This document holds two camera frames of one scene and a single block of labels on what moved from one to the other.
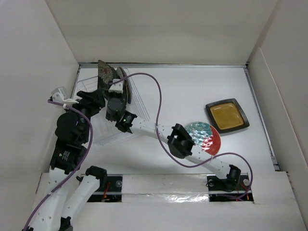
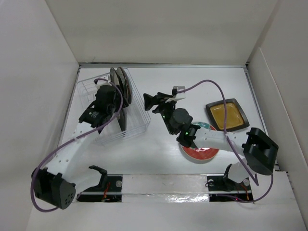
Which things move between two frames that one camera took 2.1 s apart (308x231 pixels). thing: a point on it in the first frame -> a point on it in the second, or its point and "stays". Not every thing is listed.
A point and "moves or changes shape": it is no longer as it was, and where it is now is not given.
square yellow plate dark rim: x=227 y=115 stays
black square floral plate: x=106 y=75 moves or changes shape
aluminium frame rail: x=87 y=65 stays
